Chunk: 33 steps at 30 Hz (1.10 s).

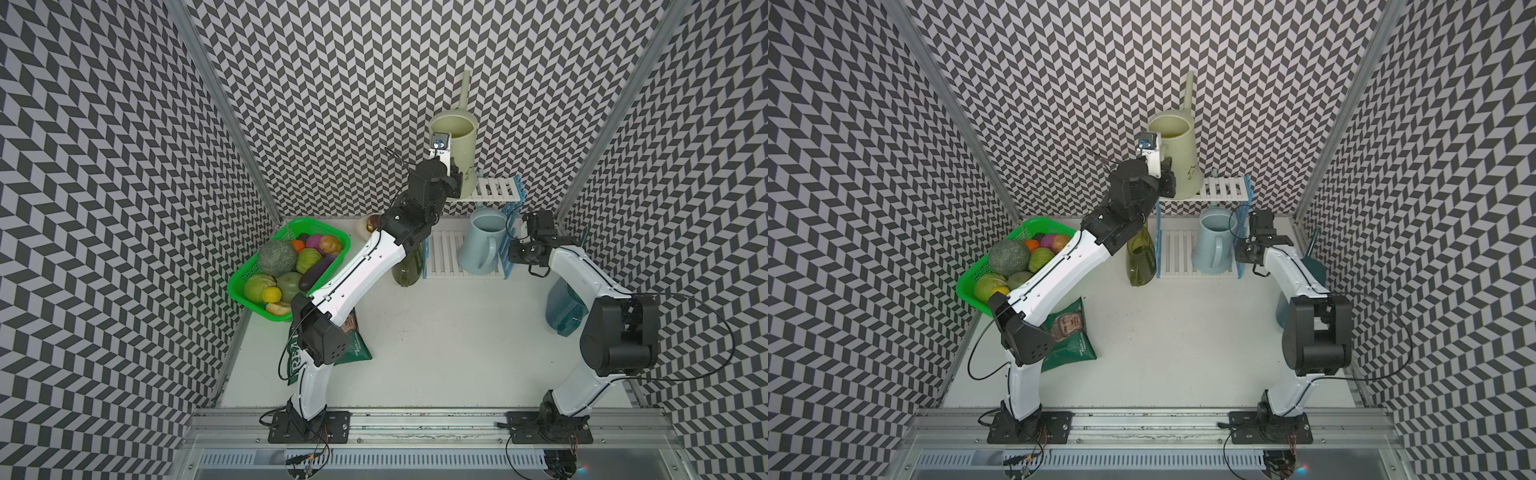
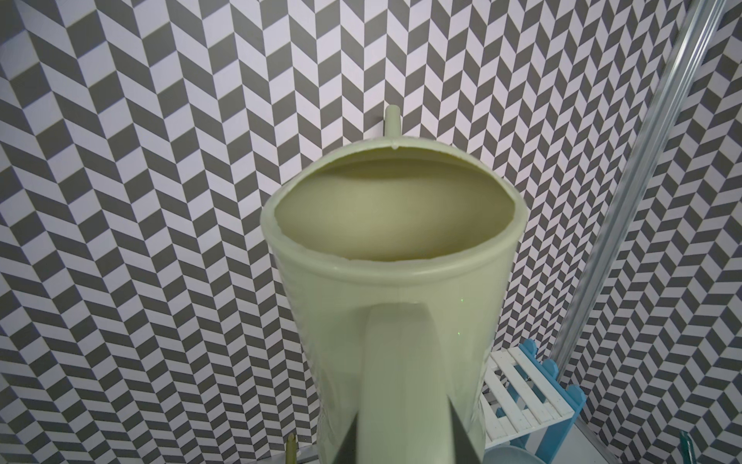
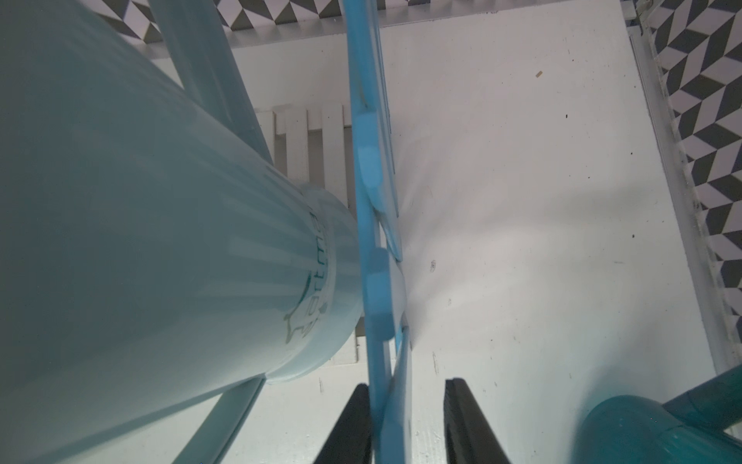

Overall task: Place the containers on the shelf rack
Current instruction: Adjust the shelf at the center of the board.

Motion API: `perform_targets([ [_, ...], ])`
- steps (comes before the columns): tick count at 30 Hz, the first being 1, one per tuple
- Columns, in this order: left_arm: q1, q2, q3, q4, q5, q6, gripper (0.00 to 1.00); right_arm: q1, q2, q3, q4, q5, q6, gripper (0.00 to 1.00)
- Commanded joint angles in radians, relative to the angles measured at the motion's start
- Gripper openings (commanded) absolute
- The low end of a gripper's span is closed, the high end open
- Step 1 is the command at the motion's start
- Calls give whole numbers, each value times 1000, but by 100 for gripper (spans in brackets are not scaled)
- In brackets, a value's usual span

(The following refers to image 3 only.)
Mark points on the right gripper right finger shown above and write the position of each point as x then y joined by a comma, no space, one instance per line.
469,437

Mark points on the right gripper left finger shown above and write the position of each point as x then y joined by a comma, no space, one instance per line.
350,441

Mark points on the teal transparent watering can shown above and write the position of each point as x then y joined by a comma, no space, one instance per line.
690,428

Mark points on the light blue watering can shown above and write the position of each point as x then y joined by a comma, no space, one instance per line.
152,256

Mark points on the blue white slatted shelf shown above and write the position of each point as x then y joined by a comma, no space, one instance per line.
384,294

